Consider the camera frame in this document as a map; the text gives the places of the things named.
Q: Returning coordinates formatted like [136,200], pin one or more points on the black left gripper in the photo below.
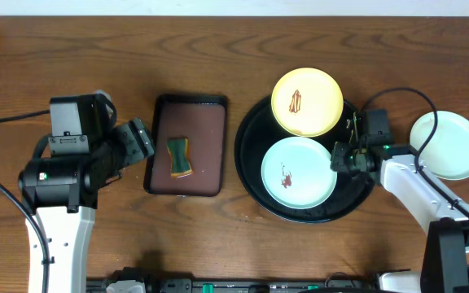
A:
[138,138]

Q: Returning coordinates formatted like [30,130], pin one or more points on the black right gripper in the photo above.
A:
[337,162]

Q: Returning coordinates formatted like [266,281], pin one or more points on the light green plate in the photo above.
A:
[296,173]
[447,153]

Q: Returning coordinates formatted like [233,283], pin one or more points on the green orange sponge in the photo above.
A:
[180,164]

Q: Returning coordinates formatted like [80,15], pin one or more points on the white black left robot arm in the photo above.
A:
[85,151]

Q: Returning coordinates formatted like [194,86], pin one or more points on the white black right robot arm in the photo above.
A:
[444,217]

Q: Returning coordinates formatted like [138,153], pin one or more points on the yellow dirty plate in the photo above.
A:
[307,102]

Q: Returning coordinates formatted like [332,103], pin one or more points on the black rectangular water tray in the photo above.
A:
[189,132]

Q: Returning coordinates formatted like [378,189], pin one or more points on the black round tray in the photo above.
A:
[257,132]

